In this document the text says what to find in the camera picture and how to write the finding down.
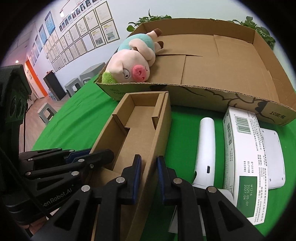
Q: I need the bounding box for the black cabinet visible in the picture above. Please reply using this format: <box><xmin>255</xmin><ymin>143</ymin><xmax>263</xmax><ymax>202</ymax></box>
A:
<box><xmin>43</xmin><ymin>72</ymin><xmax>67</xmax><ymax>101</ymax></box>

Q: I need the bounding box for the pink pig plush toy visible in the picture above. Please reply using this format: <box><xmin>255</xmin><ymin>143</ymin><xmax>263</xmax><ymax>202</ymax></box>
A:
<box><xmin>100</xmin><ymin>28</ymin><xmax>164</xmax><ymax>85</ymax></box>

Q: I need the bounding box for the orange door frame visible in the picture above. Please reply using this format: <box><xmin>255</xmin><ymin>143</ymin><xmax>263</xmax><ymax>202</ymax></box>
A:
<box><xmin>25</xmin><ymin>60</ymin><xmax>45</xmax><ymax>99</ymax></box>

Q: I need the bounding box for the blue wall poster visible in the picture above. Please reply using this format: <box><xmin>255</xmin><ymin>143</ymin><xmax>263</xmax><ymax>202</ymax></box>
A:
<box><xmin>38</xmin><ymin>24</ymin><xmax>47</xmax><ymax>42</ymax></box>
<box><xmin>45</xmin><ymin>10</ymin><xmax>56</xmax><ymax>35</ymax></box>

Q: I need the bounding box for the green tablecloth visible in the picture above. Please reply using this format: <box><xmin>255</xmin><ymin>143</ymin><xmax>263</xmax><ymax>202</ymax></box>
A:
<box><xmin>31</xmin><ymin>75</ymin><xmax>292</xmax><ymax>241</ymax></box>

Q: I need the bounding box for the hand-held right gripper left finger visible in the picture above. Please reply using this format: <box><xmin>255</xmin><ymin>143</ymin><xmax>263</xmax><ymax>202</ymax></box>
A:
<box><xmin>30</xmin><ymin>155</ymin><xmax>142</xmax><ymax>241</ymax></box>

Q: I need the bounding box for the white and green carton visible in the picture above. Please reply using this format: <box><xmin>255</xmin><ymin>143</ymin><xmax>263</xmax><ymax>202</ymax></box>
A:
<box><xmin>222</xmin><ymin>107</ymin><xmax>266</xmax><ymax>225</ymax></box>

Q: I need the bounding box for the large shallow cardboard box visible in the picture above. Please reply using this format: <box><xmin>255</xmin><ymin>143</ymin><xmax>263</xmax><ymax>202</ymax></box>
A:
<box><xmin>94</xmin><ymin>17</ymin><xmax>294</xmax><ymax>127</ymax></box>

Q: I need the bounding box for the narrow cardboard box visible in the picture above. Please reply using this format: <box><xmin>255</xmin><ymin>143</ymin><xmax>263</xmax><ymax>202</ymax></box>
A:
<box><xmin>89</xmin><ymin>91</ymin><xmax>172</xmax><ymax>241</ymax></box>

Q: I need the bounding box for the white handheld fan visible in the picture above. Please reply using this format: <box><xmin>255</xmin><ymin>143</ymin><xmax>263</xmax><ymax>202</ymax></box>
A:
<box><xmin>168</xmin><ymin>117</ymin><xmax>237</xmax><ymax>234</ymax></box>

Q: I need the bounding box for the white rectangular device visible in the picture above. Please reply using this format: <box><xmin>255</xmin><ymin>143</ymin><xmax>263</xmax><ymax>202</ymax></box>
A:
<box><xmin>260</xmin><ymin>127</ymin><xmax>286</xmax><ymax>189</ymax></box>

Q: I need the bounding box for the wall of framed certificates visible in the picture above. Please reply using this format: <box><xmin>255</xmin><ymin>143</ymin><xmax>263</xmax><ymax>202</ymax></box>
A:
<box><xmin>43</xmin><ymin>0</ymin><xmax>121</xmax><ymax>73</ymax></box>

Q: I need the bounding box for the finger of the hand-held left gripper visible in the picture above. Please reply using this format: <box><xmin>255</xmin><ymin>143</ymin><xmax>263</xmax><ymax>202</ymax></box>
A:
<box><xmin>19</xmin><ymin>148</ymin><xmax>92</xmax><ymax>165</ymax></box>
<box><xmin>24</xmin><ymin>149</ymin><xmax>115</xmax><ymax>184</ymax></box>

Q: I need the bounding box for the grey plastic stool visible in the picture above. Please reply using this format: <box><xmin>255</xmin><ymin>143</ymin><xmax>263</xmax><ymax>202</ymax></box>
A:
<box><xmin>38</xmin><ymin>103</ymin><xmax>58</xmax><ymax>126</ymax></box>
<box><xmin>79</xmin><ymin>69</ymin><xmax>99</xmax><ymax>85</ymax></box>
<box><xmin>65</xmin><ymin>78</ymin><xmax>82</xmax><ymax>98</ymax></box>

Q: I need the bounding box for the green potted plant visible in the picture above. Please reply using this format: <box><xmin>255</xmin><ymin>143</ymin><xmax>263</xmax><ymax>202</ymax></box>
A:
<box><xmin>227</xmin><ymin>16</ymin><xmax>276</xmax><ymax>50</ymax></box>
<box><xmin>126</xmin><ymin>9</ymin><xmax>173</xmax><ymax>33</ymax></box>

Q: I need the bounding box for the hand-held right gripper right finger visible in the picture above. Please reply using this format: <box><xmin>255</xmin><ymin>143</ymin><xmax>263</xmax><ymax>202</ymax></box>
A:
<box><xmin>157</xmin><ymin>156</ymin><xmax>265</xmax><ymax>241</ymax></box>

